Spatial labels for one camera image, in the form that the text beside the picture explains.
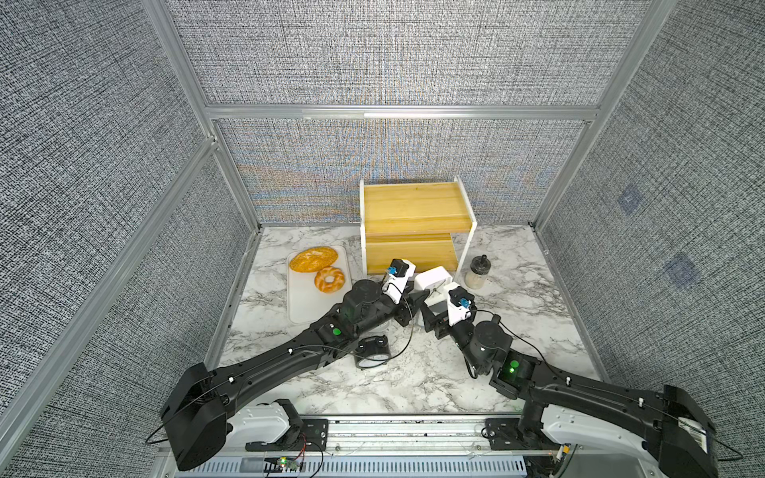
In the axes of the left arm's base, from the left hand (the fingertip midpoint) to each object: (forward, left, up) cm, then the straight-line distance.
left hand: (429, 288), depth 70 cm
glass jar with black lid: (+18, -21, -17) cm, 32 cm away
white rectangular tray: (+13, +35, -27) cm, 46 cm away
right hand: (+1, -2, -2) cm, 3 cm away
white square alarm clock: (+1, -1, +1) cm, 2 cm away
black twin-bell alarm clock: (-8, +14, -18) cm, 24 cm away
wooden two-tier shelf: (+17, -1, +5) cm, 17 cm away
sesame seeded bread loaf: (+27, +34, -22) cm, 49 cm away
